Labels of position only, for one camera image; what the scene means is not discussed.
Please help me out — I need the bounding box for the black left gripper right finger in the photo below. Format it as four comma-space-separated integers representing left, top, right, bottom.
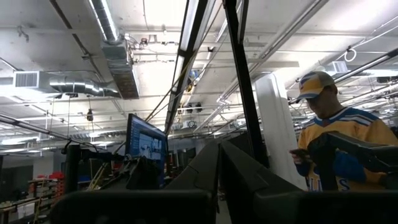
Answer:
221, 141, 307, 224

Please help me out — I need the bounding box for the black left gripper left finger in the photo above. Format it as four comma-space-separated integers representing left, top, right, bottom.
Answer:
165, 141, 221, 224

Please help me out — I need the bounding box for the black phone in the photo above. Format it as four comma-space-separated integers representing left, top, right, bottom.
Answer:
289, 148, 312, 159

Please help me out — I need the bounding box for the monitor with blue screen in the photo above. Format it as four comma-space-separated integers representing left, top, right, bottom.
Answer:
125, 113, 169, 187

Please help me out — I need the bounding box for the black slanted pole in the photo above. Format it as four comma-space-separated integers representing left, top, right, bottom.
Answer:
223, 0, 271, 169

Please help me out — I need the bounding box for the black overhead beam with lights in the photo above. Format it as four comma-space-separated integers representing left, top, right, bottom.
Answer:
164, 0, 218, 134

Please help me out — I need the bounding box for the person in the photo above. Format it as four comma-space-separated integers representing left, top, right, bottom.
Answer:
289, 70, 398, 192

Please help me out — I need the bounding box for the silver air duct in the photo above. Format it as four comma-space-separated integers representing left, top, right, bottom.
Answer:
12, 70, 122, 99

